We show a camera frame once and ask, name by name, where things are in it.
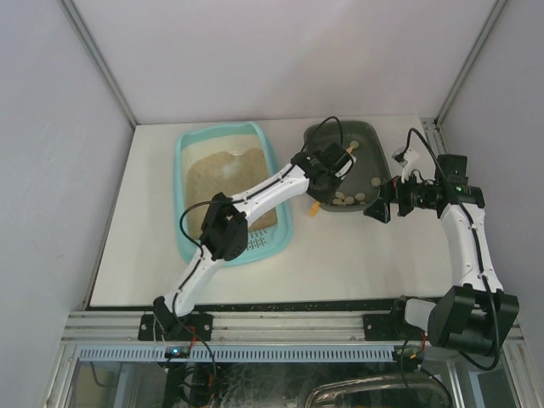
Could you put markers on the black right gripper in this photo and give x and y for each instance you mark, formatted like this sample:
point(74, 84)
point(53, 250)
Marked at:
point(393, 195)

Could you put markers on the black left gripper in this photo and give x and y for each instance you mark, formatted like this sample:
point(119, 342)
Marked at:
point(325, 187)

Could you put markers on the orange litter scoop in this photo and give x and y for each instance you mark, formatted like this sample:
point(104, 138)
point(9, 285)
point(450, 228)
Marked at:
point(316, 206)

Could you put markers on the dark grey plastic tub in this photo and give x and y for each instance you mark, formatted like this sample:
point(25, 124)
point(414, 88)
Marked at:
point(355, 193)

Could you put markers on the light blue litter box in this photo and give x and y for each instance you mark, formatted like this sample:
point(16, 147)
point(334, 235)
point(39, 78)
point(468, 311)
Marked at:
point(235, 138)

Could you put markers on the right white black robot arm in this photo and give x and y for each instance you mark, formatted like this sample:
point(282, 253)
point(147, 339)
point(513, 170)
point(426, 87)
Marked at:
point(475, 315)

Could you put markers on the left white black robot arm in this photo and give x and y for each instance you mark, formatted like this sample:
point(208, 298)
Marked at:
point(225, 227)

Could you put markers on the beige cat litter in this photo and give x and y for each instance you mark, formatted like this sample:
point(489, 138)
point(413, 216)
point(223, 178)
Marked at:
point(229, 174)

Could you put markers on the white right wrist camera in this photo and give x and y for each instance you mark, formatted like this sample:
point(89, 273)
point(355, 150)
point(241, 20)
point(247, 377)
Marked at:
point(407, 158)

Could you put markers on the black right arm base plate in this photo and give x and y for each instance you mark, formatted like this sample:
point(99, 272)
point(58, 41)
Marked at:
point(391, 325)

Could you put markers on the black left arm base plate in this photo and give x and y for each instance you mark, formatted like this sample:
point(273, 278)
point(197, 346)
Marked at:
point(193, 326)

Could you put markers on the light blue cable duct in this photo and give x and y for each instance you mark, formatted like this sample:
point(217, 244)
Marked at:
point(240, 353)

